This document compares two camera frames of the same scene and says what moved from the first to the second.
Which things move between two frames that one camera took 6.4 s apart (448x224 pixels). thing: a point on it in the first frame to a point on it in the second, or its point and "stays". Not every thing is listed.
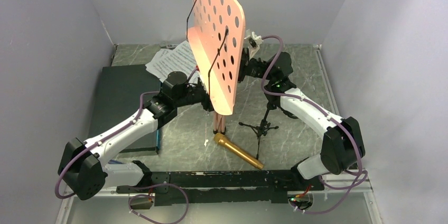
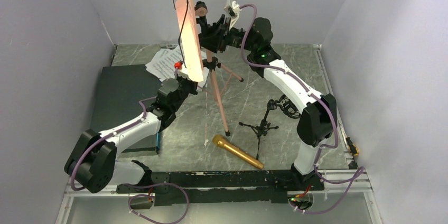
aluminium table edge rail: x=318 y=48 stays
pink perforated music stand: x=216 y=38 to x=192 y=59
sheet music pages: x=179 y=59 stays
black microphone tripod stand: x=264 y=126 stays
